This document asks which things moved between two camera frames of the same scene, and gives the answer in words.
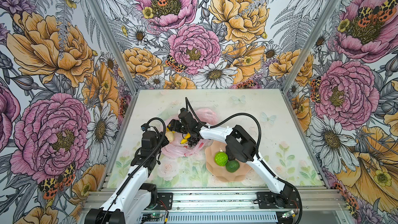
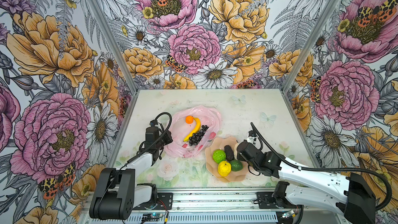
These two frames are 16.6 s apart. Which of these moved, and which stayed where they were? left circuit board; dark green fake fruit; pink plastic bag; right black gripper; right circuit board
Moved: dark green fake fruit; right black gripper
Stayed: pink plastic bag; left circuit board; right circuit board
